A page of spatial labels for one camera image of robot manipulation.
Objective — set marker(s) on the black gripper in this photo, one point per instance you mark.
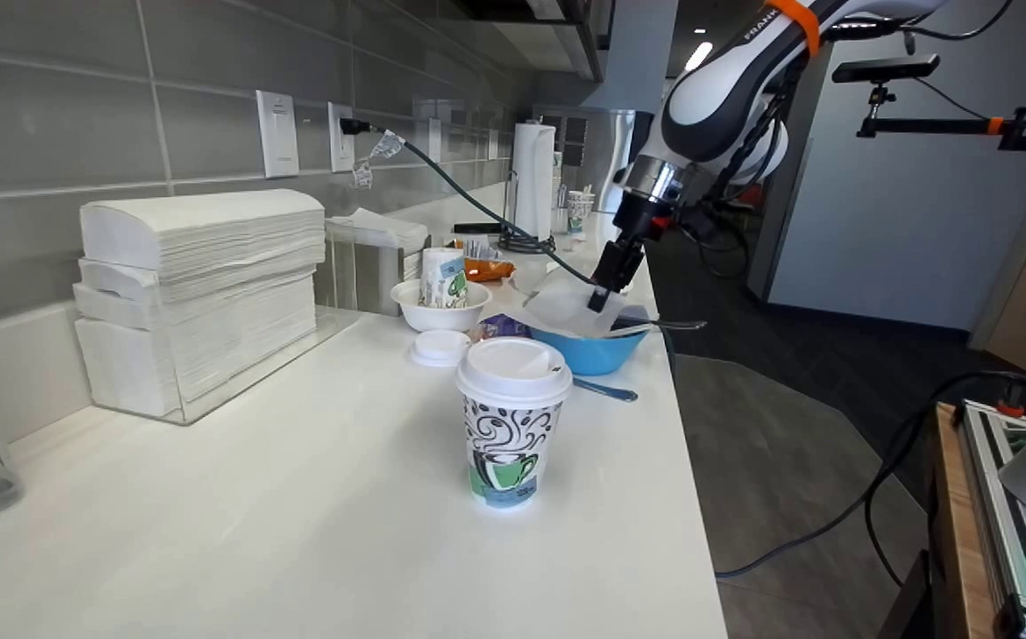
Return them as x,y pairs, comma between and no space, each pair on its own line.
641,227

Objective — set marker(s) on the white paper napkin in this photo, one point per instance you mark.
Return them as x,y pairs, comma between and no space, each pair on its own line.
570,308

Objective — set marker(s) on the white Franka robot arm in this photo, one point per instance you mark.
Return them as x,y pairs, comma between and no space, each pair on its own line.
725,94

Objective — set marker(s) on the blue bowl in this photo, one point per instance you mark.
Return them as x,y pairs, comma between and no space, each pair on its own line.
592,353

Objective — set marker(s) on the small white bowl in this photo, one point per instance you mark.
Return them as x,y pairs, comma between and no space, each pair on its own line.
437,312

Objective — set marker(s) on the grey napkin dispenser box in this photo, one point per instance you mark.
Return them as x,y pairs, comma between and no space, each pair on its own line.
372,253

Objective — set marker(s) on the grey metal spoon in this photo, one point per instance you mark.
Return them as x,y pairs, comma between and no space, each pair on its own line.
663,323

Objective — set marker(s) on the blue plastic utensil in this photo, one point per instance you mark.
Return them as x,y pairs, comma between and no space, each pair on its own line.
604,389

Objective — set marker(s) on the purple blue packet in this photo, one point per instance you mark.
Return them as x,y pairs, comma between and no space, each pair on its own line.
507,323

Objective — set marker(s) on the white paper towel roll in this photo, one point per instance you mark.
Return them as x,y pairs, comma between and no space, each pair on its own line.
536,179

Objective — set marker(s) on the small green printed cup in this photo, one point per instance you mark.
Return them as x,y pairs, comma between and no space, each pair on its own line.
441,279

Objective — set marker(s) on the patterned paper cup with lid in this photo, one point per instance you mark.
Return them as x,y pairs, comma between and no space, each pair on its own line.
513,428

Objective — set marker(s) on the clear acrylic towel holder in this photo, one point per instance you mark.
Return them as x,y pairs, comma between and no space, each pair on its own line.
265,373

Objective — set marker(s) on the stack of white paper towels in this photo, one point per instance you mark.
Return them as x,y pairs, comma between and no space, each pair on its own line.
204,286

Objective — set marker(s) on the aluminium and wood robot cart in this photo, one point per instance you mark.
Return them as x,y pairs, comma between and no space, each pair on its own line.
1009,532

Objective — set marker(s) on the upper wall cabinet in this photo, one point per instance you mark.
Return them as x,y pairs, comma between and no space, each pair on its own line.
525,36

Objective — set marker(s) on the white wall outlet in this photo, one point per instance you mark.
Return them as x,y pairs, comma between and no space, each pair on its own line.
343,136

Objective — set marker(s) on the black stereo camera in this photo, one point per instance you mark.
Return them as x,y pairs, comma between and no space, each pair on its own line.
889,67

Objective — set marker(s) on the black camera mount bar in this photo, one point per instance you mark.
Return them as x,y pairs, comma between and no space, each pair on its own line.
950,129

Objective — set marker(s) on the white switch plate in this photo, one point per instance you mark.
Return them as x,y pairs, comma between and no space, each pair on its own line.
278,132

